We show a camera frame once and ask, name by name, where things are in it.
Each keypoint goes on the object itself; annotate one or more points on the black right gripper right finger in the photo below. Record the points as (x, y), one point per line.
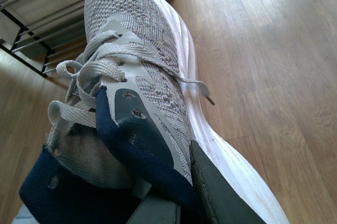
(219, 203)

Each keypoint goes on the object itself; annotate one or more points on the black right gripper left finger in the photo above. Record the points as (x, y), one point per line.
(156, 209)

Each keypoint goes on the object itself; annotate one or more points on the black chrome shoe rack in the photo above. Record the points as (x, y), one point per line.
(42, 33)

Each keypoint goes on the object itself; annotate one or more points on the grey knit sneaker right-held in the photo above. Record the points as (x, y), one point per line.
(125, 129)

